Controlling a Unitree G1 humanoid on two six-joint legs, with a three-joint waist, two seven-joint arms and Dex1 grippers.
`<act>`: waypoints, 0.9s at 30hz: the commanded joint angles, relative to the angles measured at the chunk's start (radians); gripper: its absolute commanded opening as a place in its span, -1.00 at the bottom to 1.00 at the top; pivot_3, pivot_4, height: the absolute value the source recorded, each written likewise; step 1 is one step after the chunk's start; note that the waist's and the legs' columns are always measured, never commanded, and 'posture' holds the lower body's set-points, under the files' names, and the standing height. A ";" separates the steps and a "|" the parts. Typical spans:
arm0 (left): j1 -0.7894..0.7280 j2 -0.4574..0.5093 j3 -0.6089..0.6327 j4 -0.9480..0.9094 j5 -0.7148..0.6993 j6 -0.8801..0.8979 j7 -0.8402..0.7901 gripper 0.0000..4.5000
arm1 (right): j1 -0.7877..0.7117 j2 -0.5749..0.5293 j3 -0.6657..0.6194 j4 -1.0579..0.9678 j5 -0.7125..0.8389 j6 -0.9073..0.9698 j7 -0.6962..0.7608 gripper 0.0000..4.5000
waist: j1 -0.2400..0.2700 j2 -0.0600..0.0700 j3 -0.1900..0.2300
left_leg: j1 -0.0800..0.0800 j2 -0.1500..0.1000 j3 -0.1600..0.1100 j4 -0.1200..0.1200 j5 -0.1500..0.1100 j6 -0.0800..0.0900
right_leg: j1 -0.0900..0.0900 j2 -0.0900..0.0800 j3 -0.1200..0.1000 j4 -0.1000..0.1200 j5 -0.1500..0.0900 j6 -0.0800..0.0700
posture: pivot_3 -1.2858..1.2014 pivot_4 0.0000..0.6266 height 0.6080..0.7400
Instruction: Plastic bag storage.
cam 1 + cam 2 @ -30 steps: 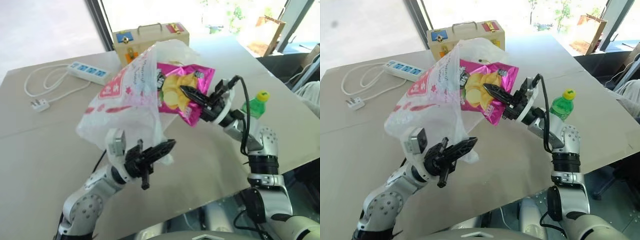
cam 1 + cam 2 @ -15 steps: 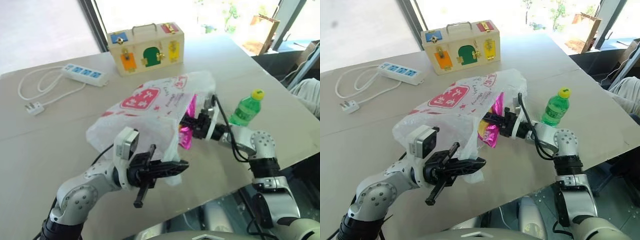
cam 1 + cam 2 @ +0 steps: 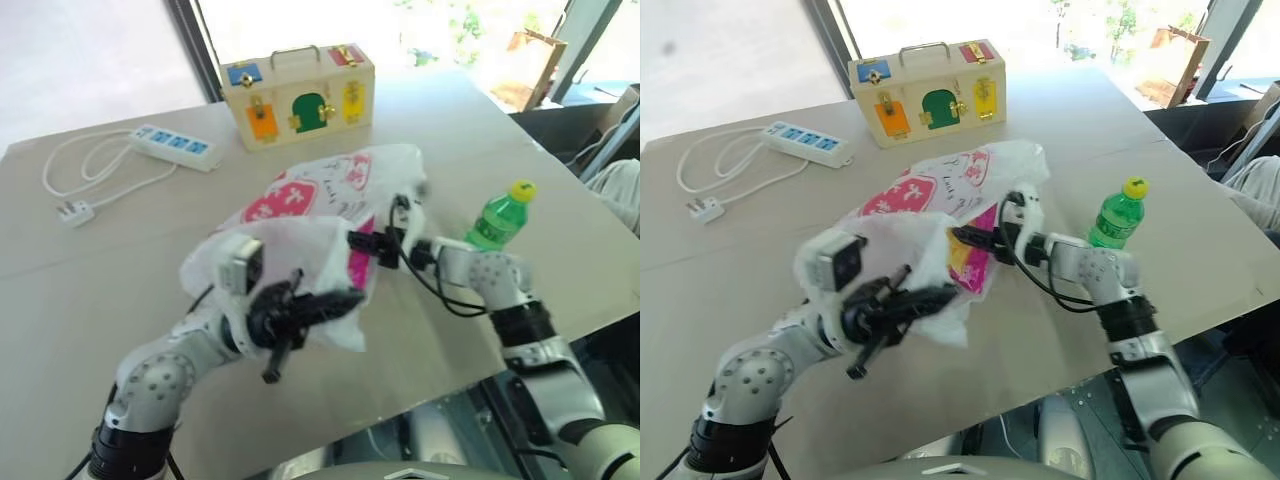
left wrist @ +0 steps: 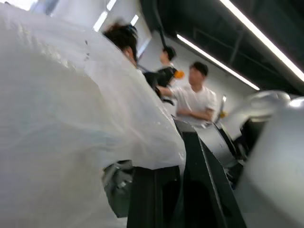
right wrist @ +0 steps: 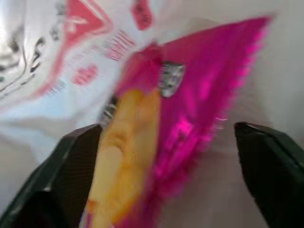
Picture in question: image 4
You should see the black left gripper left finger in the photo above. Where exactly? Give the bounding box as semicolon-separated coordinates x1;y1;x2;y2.
126;165;184;228

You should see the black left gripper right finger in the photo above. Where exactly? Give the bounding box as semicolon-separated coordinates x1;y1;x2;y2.
174;119;248;228

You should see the white translucent plastic bag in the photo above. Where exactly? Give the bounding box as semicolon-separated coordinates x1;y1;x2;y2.
0;3;187;228

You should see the person in white t-shirt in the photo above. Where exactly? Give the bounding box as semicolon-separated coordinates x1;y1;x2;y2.
158;61;219;124

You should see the person in black shirt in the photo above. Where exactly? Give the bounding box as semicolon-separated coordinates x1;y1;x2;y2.
143;45;178;104

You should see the short ceiling light strip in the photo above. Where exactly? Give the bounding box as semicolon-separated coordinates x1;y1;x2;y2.
176;34;261;91

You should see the long ceiling light strip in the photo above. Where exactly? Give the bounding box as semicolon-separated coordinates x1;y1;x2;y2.
218;0;304;83

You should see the person with dark hair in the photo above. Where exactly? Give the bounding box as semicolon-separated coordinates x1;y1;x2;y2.
102;21;148;73

